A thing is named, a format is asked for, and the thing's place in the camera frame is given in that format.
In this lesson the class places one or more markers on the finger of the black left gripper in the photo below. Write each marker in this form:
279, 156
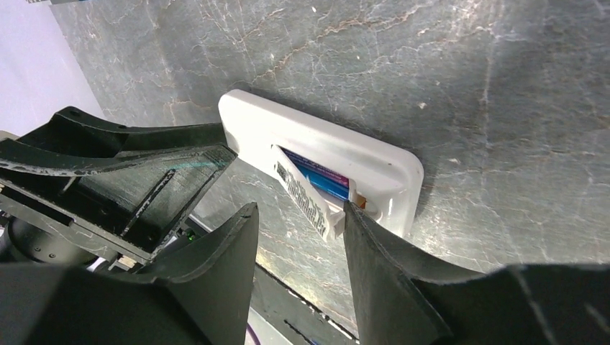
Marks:
71, 131
183, 175

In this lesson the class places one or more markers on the purple blue AAA battery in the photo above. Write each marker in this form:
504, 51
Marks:
301, 161

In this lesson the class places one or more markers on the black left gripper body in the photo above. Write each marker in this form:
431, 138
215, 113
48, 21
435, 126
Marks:
47, 238

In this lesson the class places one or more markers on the white remote control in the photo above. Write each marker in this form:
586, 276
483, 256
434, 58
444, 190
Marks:
385, 180

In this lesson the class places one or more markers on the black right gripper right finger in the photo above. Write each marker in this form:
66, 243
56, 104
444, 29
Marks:
404, 295

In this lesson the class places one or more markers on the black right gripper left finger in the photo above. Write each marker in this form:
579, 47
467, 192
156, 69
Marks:
198, 293

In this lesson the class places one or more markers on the white battery cover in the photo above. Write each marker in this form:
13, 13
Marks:
315, 208

